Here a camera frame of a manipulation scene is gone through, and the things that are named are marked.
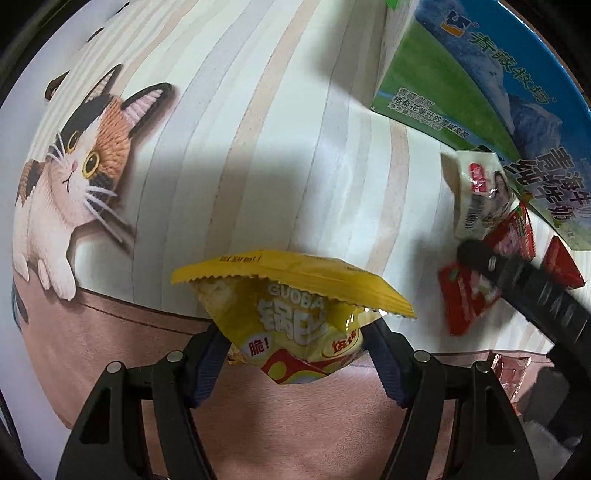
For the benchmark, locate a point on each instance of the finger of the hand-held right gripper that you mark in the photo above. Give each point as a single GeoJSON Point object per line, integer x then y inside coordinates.
{"type": "Point", "coordinates": [517, 281]}

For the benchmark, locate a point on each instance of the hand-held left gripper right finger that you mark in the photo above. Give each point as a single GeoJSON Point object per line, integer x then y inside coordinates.
{"type": "Point", "coordinates": [388, 364]}

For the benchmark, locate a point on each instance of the grey cat snack packet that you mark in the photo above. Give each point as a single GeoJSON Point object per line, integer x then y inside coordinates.
{"type": "Point", "coordinates": [475, 203]}

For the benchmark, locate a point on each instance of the red white snack packet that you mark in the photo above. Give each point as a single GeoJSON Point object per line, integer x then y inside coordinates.
{"type": "Point", "coordinates": [519, 230]}
{"type": "Point", "coordinates": [461, 302]}

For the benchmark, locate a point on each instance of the printed cardboard box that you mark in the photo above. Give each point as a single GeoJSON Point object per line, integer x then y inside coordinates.
{"type": "Point", "coordinates": [438, 69]}

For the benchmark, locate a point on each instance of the cat print striped blanket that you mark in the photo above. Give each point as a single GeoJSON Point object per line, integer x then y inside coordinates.
{"type": "Point", "coordinates": [277, 138]}

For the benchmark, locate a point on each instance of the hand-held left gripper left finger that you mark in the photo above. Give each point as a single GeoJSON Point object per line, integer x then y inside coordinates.
{"type": "Point", "coordinates": [208, 367]}

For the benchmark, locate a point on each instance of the red triangular snack packet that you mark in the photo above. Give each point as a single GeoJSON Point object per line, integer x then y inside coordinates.
{"type": "Point", "coordinates": [561, 264]}

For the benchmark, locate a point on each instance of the yellow rice cracker packet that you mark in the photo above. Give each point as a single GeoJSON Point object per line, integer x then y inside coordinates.
{"type": "Point", "coordinates": [286, 314]}

